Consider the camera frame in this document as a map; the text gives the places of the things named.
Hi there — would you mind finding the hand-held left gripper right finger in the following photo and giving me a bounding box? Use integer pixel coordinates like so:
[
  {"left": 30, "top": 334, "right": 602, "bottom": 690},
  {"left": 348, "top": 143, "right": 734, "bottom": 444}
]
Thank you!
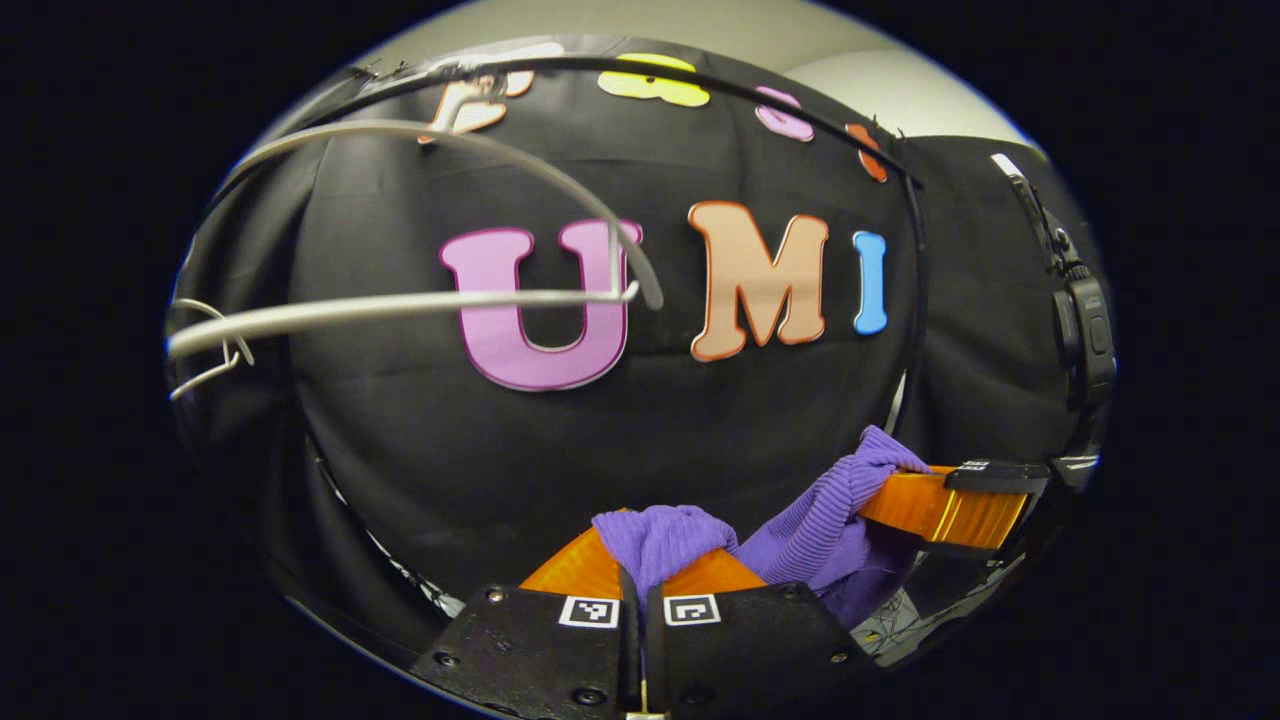
[{"left": 646, "top": 546, "right": 883, "bottom": 720}]

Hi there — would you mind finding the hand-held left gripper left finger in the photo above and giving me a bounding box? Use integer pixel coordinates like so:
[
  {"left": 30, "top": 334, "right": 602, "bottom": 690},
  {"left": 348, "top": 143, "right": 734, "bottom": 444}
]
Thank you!
[{"left": 410, "top": 525, "right": 643, "bottom": 720}]

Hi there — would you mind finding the purple knitted garment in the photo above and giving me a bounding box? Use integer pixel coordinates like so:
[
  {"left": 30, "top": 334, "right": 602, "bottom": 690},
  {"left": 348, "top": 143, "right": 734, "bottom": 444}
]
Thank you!
[{"left": 592, "top": 425, "right": 933, "bottom": 631}]

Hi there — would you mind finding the white plastic hanger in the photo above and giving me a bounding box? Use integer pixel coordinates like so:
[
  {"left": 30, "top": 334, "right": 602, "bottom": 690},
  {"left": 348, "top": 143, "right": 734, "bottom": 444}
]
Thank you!
[
  {"left": 168, "top": 297, "right": 257, "bottom": 404},
  {"left": 165, "top": 118, "right": 667, "bottom": 363}
]

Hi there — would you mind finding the black clothes rack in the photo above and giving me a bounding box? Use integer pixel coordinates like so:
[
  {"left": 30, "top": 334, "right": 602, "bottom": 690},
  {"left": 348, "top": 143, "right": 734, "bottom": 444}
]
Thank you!
[{"left": 250, "top": 52, "right": 931, "bottom": 441}]

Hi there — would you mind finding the black backdrop cloth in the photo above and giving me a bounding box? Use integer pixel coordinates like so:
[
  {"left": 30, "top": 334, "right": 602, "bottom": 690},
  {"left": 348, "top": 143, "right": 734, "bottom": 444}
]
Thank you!
[{"left": 165, "top": 35, "right": 1113, "bottom": 656}]

